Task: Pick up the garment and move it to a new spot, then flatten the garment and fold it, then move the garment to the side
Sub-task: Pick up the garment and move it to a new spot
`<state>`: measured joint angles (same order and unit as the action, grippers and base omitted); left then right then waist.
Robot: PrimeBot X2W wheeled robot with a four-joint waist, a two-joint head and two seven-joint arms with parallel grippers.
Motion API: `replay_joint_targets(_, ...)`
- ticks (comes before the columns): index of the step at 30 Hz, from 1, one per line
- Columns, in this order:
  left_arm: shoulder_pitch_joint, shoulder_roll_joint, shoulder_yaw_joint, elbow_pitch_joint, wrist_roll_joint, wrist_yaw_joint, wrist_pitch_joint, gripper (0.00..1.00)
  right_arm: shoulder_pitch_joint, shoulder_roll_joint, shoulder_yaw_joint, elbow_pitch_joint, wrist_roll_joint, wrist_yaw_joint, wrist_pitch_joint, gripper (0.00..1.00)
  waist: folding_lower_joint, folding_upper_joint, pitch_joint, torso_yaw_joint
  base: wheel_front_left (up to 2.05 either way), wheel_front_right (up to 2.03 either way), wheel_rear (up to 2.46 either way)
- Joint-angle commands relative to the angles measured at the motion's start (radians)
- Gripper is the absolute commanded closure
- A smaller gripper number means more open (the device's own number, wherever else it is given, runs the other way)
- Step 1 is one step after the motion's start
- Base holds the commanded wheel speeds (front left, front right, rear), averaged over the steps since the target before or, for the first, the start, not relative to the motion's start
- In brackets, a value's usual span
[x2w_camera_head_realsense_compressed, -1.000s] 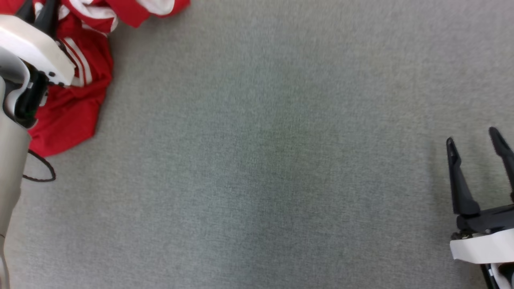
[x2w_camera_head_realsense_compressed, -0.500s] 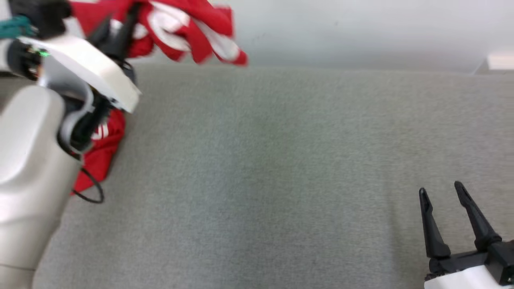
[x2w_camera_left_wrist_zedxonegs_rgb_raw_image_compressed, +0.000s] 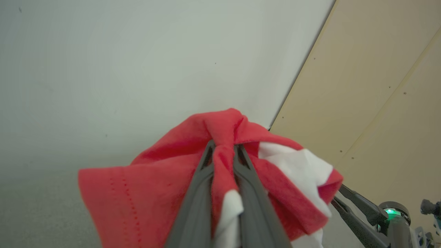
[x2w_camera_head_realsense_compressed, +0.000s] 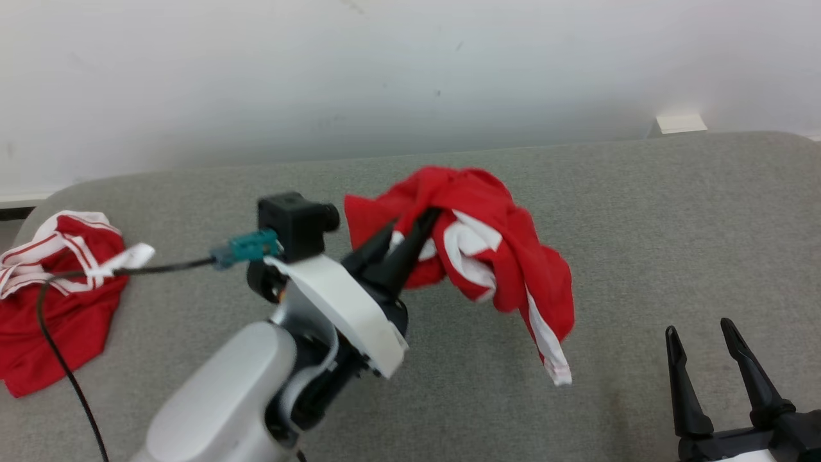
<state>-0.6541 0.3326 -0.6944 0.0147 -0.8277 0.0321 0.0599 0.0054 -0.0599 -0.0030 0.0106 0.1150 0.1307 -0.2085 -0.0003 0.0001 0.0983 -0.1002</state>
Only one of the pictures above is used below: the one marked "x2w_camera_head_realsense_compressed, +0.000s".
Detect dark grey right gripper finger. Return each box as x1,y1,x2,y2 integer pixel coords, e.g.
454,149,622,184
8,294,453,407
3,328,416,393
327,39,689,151
665,326,714,439
720,318,796,427

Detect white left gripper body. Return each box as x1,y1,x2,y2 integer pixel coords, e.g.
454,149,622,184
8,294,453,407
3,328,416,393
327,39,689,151
247,255,409,379

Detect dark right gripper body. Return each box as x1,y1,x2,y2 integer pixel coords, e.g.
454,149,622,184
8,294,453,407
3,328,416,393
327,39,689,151
679,409,821,462

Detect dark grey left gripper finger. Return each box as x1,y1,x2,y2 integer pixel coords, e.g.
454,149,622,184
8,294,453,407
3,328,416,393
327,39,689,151
366,207,442,296
343,219,400,277

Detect red shorts with white trim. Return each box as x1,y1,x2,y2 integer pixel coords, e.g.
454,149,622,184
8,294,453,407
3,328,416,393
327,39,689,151
343,166,576,387

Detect red basketball jersey number 23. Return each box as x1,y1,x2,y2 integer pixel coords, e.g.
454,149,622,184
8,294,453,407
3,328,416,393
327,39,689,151
0,210,131,398

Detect grey fabric sofa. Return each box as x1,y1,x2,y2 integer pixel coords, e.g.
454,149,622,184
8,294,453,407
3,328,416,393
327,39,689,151
0,132,821,462

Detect black cable with teal connector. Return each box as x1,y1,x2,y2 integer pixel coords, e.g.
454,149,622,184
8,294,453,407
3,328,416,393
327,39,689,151
37,230,281,462

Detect white cable label tag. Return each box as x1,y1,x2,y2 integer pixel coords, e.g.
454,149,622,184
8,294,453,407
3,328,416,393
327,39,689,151
87,243,156,280

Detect white wall socket box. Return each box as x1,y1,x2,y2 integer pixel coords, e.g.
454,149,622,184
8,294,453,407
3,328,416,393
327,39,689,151
656,114,708,135

